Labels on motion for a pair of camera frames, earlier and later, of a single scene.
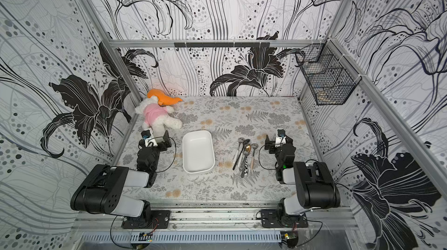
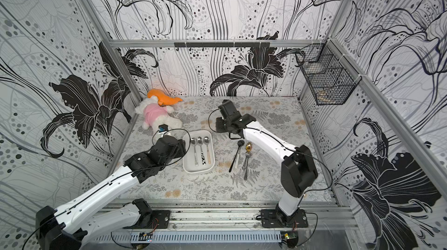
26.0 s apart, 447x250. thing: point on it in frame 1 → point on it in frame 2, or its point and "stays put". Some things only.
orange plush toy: [163, 99] stays put
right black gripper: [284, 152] → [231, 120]
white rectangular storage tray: [198, 151] stays put
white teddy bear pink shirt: [156, 116] stays put
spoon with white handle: [240, 140] → [194, 142]
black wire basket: [329, 75] stays put
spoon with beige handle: [254, 146] → [206, 141]
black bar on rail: [222, 45] stays put
